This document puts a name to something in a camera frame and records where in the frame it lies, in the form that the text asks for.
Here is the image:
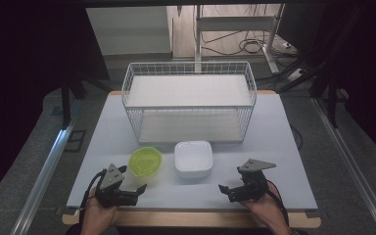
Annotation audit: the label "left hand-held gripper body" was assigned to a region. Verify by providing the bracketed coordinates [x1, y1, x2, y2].
[94, 163, 139, 209]

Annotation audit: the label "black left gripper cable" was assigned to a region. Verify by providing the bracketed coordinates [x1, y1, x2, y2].
[79, 168, 108, 211]

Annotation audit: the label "black floor cables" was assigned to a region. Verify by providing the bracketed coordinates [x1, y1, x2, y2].
[201, 28, 298, 57]

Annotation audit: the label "green translucent bowl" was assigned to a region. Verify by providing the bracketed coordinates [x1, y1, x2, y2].
[127, 146, 164, 179]

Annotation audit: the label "black metal stand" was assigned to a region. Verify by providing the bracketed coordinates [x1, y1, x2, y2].
[60, 65, 113, 130]
[308, 65, 351, 129]

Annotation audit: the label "white power strip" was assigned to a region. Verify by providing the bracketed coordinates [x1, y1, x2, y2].
[287, 68, 306, 82]

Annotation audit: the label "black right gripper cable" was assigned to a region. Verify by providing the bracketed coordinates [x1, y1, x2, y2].
[266, 179, 290, 227]

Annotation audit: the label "person's left hand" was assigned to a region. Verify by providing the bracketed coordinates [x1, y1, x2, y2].
[79, 187, 119, 231]

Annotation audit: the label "dark curtain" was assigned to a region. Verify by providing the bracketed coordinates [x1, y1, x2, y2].
[278, 0, 376, 168]
[0, 0, 111, 212]

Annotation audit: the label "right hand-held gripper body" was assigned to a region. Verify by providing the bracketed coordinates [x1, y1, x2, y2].
[227, 158, 277, 204]

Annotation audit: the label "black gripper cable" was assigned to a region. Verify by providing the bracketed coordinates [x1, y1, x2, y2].
[266, 179, 290, 227]
[79, 168, 108, 211]

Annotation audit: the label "white square bowl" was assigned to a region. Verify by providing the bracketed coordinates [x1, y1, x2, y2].
[173, 140, 214, 179]

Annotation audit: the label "white wire shelf rack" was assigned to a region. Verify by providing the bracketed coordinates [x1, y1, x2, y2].
[120, 61, 259, 146]

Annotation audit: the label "white metal desk frame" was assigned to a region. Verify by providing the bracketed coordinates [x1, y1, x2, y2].
[193, 3, 286, 75]

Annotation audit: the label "person's right hand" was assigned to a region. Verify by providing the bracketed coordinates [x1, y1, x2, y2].
[240, 181, 291, 231]

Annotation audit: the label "thin black cable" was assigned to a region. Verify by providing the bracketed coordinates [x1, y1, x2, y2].
[289, 124, 305, 152]

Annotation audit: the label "aluminium floor rail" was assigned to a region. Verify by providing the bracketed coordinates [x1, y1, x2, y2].
[310, 97, 376, 235]
[10, 118, 77, 235]

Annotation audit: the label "grey cabinet panel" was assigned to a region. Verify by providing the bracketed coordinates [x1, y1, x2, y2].
[85, 6, 172, 57]

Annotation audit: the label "black floor frame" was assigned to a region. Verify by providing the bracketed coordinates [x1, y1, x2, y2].
[64, 129, 87, 153]

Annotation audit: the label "wooden table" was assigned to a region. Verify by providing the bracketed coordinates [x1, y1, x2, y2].
[61, 89, 323, 229]

